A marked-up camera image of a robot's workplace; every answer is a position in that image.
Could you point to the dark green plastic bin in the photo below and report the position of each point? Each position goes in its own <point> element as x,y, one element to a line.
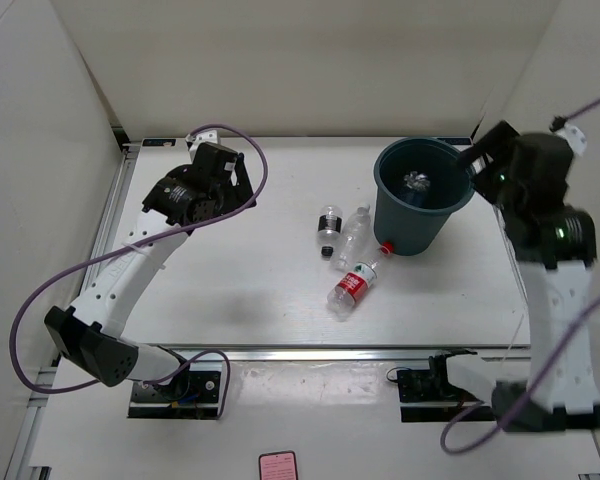
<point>412,229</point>

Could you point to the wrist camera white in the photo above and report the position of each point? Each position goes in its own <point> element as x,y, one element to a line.
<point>206,136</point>
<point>574,136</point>

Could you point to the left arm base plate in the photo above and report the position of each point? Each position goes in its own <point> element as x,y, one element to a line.
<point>199,392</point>

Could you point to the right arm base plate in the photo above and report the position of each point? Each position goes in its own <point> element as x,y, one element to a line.
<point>426,396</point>

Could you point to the aluminium table edge rail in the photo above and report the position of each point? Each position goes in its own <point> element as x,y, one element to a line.
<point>312,353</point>

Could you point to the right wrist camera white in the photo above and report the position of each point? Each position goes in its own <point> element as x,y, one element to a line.
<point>574,136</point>

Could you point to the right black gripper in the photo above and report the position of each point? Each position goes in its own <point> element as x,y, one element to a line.
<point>491,143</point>

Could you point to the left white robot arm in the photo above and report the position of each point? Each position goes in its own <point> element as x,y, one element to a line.
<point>89,332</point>

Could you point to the clear white cap bottle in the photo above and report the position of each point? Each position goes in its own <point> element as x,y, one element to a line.
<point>353,239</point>

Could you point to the black label plastic bottle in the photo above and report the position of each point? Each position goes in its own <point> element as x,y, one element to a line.
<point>328,230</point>

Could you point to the red label plastic bottle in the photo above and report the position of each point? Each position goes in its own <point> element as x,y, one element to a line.
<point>356,283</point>

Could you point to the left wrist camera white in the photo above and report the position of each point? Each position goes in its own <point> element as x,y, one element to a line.
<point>206,136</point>

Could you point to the blue label plastic bottle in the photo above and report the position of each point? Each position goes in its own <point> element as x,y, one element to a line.
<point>414,189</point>

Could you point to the pink smartphone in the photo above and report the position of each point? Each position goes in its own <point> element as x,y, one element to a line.
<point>278,466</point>

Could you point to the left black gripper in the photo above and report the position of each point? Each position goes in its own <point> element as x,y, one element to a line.
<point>240,193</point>

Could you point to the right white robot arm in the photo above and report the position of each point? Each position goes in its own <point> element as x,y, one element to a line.
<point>555,251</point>

